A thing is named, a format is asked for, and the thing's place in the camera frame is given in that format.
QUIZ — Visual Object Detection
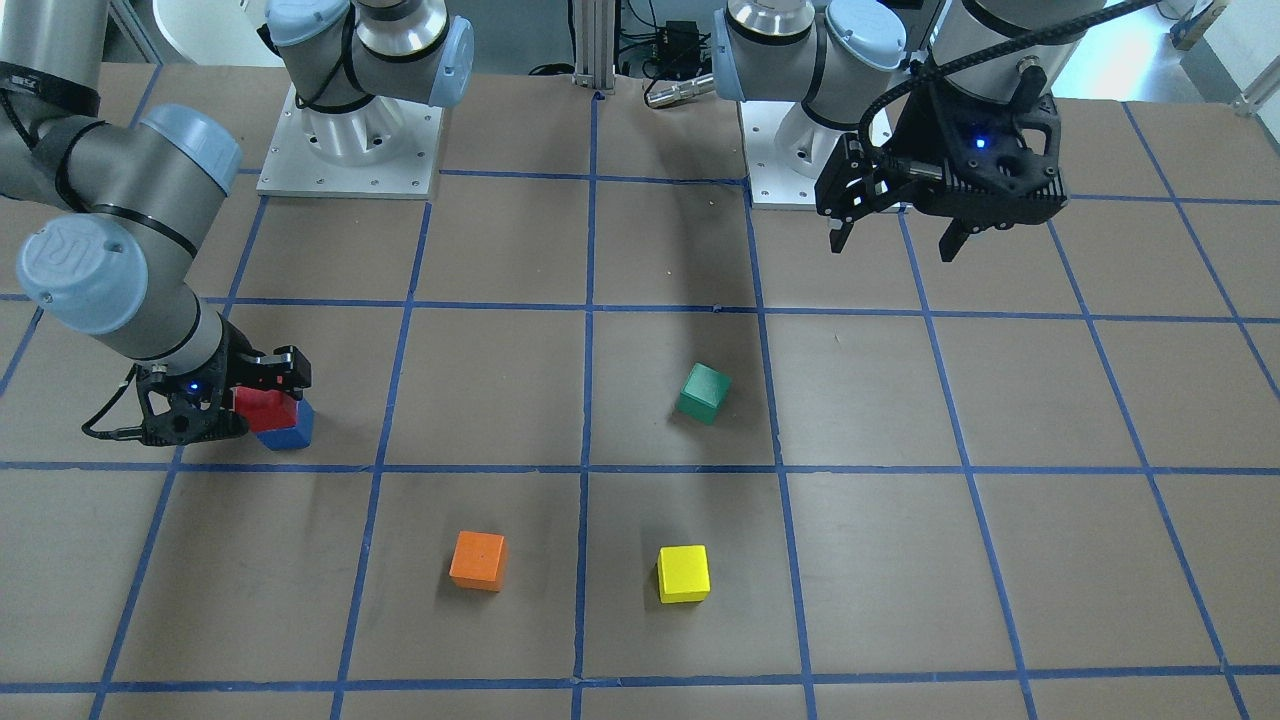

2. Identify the green block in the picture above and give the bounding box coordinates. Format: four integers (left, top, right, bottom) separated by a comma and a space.
676, 363, 732, 425

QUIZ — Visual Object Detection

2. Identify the yellow block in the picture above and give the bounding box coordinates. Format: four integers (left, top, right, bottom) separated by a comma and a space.
655, 544, 710, 603

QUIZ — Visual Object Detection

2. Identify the blue block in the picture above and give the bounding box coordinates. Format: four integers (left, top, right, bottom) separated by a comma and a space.
253, 398, 315, 451

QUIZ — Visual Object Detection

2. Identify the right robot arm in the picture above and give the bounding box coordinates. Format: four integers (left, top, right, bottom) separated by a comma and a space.
3, 1, 475, 450

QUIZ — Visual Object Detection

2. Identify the red block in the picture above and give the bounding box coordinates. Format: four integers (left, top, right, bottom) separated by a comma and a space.
233, 386, 300, 433

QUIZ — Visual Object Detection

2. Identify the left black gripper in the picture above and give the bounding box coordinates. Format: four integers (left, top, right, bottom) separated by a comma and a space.
815, 65, 1069, 263

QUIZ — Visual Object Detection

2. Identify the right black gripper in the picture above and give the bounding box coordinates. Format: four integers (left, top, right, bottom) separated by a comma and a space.
134, 325, 312, 447

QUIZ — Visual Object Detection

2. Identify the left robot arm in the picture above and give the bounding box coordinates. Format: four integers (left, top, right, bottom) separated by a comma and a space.
710, 1, 1105, 263

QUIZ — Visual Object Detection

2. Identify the orange block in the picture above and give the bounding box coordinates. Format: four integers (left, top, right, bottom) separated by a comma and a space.
448, 530, 508, 593

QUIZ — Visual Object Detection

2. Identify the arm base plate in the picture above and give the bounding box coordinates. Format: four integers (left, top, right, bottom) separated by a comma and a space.
739, 101, 845, 211
256, 90, 445, 201

